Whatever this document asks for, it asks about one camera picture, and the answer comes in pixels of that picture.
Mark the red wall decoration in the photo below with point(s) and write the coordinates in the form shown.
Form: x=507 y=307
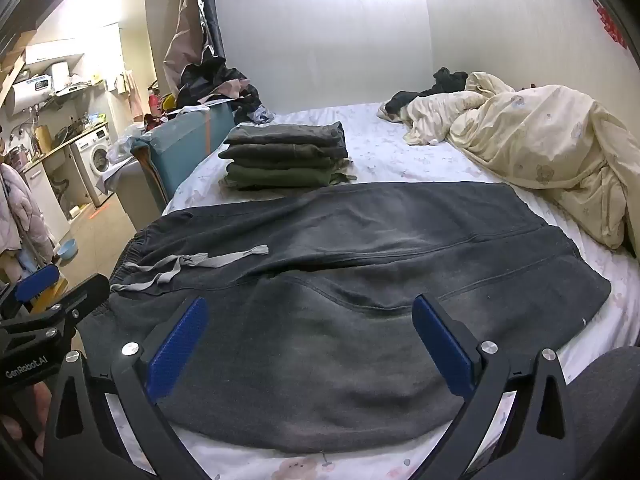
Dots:
x=610 y=22

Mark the person's left hand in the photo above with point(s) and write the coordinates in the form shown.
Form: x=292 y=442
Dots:
x=17 y=427

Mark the person's leg in grey trousers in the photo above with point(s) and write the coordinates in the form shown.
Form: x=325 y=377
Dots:
x=610 y=410

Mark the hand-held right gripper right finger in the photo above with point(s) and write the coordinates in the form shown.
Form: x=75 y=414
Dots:
x=447 y=350

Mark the white paper roll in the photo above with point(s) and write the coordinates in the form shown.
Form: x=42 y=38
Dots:
x=60 y=75

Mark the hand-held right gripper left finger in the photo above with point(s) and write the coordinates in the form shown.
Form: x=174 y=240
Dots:
x=177 y=345

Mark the folded olive green pants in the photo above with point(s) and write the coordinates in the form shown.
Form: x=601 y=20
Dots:
x=280 y=178

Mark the pile of dark clothes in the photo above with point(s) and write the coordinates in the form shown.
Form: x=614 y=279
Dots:
x=215 y=80

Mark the pink padded jacket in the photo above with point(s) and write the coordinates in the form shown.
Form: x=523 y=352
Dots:
x=20 y=210

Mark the white water heater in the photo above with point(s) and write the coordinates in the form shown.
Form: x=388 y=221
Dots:
x=27 y=92

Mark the blue bowl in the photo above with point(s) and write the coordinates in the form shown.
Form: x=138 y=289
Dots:
x=66 y=250

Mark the white kitchen cabinet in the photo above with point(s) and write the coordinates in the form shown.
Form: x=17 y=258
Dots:
x=45 y=200

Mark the dark curtain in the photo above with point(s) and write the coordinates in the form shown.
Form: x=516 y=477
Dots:
x=212 y=15

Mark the wooden cutting board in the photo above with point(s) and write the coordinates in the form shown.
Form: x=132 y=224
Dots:
x=42 y=139

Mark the folded dark olive pants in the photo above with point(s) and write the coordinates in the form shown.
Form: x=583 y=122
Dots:
x=280 y=152

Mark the white washing machine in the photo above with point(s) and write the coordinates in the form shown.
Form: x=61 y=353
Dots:
x=92 y=160

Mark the teal fabric storage box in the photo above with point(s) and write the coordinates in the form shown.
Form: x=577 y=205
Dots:
x=190 y=140

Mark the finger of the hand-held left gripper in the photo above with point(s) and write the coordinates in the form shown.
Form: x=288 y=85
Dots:
x=37 y=281
x=85 y=296

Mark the white plastic bag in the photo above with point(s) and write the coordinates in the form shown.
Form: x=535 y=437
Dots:
x=120 y=152

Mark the pink hanging towel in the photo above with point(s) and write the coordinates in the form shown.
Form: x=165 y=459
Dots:
x=132 y=92

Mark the cream printed duvet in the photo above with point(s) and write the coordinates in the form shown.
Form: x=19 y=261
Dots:
x=540 y=135

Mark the folded grey pants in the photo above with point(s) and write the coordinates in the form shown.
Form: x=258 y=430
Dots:
x=285 y=133

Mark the bed with floral sheet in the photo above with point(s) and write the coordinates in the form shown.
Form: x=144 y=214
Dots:
x=400 y=160

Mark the black garment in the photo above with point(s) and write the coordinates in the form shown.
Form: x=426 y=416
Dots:
x=400 y=100
x=450 y=80

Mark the folded khaki pants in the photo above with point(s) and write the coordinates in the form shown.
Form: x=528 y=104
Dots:
x=345 y=177

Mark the yellow stool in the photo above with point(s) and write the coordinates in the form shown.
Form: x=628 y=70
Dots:
x=50 y=297

